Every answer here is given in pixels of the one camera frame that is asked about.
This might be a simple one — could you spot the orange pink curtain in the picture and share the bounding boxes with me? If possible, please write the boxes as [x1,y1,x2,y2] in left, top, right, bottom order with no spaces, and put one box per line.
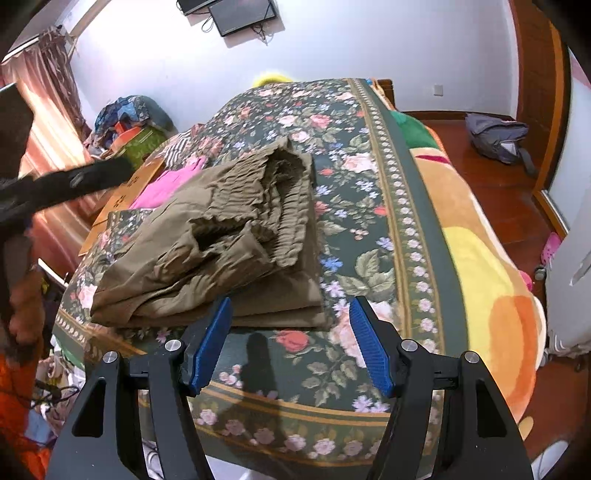
[1,27,102,276]

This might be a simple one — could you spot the olive green pants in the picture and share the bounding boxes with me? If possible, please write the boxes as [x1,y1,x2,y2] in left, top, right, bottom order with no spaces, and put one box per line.
[90,138,331,329]

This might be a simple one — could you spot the striped bed sheet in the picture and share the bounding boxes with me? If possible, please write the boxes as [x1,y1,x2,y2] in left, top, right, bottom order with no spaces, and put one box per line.
[159,123,204,170]

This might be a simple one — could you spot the brown wooden door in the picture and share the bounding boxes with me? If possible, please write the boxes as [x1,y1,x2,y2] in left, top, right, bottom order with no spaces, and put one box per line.
[509,1,571,191]

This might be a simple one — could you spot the black wall television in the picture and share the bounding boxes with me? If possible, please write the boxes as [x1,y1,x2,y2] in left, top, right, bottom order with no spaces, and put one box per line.
[176,0,217,16]

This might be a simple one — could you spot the wall power socket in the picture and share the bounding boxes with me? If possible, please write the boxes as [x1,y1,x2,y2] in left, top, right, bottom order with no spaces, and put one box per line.
[433,84,444,97]

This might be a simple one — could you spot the green storage box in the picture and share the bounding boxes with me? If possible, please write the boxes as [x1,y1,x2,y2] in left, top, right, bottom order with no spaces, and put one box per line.
[120,126,166,170]

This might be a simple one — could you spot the small black wall monitor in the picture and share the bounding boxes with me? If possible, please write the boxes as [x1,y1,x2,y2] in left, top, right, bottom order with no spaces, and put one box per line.
[208,0,276,37]

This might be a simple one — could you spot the grey backpack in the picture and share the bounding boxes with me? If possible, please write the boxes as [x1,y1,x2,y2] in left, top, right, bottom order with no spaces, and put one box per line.
[465,113,538,178]

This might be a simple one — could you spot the blue clothes pile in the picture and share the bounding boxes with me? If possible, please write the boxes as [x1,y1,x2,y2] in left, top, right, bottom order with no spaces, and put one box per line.
[94,95,176,137]

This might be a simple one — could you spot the white suitcase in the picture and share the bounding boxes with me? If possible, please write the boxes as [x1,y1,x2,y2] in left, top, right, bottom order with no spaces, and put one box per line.
[546,189,591,358]

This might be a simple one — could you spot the orange yellow plush blanket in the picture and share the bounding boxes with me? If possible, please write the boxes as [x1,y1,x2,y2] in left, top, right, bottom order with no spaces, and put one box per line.
[391,110,546,421]

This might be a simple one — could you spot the floral dark green quilt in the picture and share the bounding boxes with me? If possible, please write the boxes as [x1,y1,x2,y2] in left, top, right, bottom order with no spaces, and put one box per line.
[51,77,470,468]

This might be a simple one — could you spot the pink folded garment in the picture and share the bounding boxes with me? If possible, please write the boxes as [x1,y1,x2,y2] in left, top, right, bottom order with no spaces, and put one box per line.
[130,155,208,209]

